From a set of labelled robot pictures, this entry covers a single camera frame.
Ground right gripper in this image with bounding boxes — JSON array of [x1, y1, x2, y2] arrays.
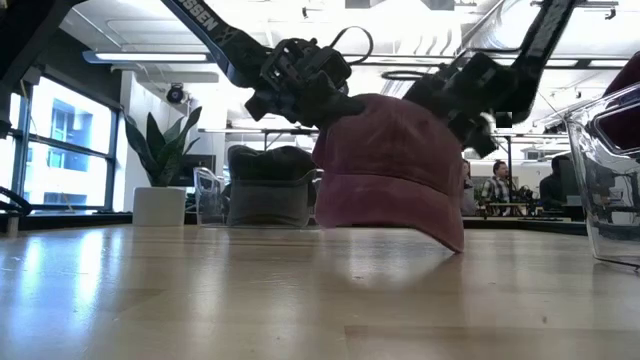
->
[[402, 52, 521, 160]]

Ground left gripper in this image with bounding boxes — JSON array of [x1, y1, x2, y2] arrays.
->
[[243, 38, 366, 129]]

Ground maroon baseball cap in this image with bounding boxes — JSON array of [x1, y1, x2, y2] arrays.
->
[[597, 49, 640, 152], [311, 93, 467, 255]]

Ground person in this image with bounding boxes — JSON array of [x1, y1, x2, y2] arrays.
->
[[478, 159, 515, 218], [538, 153, 585, 212], [462, 158, 480, 217]]

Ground black monitor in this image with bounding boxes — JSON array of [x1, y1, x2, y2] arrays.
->
[[180, 153, 217, 188]]

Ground black ceiling spotlight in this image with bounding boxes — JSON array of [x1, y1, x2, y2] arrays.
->
[[165, 83, 186, 105]]

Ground clear plastic bin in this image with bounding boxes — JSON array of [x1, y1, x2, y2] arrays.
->
[[192, 166, 333, 231], [564, 82, 640, 269]]

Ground green snake plant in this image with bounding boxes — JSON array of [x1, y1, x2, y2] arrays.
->
[[124, 105, 204, 189]]

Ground long ceiling light strip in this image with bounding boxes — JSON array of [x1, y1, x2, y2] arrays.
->
[[82, 49, 632, 70]]

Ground white plant pot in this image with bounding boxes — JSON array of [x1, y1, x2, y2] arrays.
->
[[131, 185, 188, 228]]

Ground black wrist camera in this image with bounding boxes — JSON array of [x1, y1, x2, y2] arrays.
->
[[319, 46, 353, 93]]

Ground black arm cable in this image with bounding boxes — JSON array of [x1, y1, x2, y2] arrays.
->
[[328, 25, 376, 67], [380, 69, 427, 83]]

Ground window with dark frame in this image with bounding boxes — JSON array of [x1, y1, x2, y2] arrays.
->
[[0, 74, 122, 212]]

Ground black aluminium table frame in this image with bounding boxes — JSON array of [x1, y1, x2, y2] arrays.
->
[[0, 211, 590, 237]]

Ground black curved cable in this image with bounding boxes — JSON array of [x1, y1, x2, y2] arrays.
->
[[0, 185, 34, 217]]

